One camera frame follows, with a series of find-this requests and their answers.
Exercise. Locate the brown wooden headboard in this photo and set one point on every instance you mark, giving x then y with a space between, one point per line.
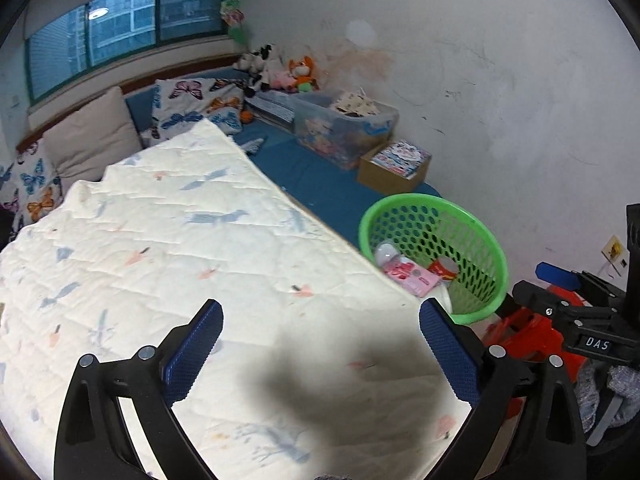
175 67

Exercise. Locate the green framed window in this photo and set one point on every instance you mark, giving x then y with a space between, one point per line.
125 25

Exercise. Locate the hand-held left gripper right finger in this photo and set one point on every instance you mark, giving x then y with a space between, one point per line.
447 355

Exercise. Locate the orange fox plush toy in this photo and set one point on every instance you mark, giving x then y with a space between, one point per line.
302 70

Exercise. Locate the red cylindrical snack can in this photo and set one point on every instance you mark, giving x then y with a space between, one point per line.
440 266

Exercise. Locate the small white plush toy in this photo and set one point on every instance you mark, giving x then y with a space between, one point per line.
243 62

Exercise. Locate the beige pillow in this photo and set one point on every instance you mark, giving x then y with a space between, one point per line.
90 135

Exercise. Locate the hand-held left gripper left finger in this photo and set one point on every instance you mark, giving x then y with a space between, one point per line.
197 345

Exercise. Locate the blue grey cloth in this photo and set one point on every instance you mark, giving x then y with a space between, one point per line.
252 145

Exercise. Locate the clear plastic storage box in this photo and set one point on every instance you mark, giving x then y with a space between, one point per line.
325 130

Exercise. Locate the butterfly print pillow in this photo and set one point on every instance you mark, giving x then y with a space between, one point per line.
35 185
185 105

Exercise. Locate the green plastic basket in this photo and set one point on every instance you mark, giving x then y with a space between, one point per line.
425 200

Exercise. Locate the pink plush toy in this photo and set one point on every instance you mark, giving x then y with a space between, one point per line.
282 80

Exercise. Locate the small orange ball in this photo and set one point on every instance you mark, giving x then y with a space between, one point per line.
245 117

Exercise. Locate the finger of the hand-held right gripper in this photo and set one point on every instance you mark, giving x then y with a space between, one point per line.
537 297
552 271

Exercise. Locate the blue mattress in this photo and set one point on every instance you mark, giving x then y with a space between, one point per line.
310 175

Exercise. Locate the pink green hanging decoration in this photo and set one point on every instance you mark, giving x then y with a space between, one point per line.
232 15

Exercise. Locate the patterned cream cloth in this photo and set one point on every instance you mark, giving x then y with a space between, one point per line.
355 102

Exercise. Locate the red plastic stool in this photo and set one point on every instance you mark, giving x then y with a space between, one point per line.
530 330

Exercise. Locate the cardboard box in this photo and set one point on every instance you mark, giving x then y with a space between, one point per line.
375 175

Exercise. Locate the white quilted blanket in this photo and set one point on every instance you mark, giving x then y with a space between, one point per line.
200 240

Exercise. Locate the colourful sticker book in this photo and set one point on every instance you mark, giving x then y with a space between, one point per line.
402 157

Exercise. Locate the pink packet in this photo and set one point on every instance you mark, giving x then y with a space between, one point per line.
415 277

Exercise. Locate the cow plush toy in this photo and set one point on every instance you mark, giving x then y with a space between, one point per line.
260 57

